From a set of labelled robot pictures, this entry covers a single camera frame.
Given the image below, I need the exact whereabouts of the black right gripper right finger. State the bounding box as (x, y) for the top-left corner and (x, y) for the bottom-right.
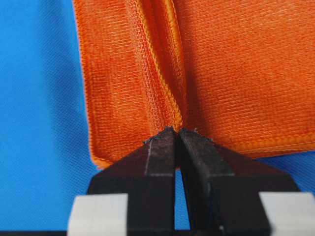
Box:
(179, 129), (315, 236)

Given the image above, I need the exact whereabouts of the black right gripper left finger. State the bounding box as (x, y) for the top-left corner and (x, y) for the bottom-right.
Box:
(67, 127), (176, 236)

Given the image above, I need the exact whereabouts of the orange microfiber towel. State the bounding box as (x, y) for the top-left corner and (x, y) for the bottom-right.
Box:
(73, 0), (315, 168)

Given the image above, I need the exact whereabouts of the blue table cloth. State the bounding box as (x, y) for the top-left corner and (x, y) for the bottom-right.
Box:
(0, 0), (315, 233)

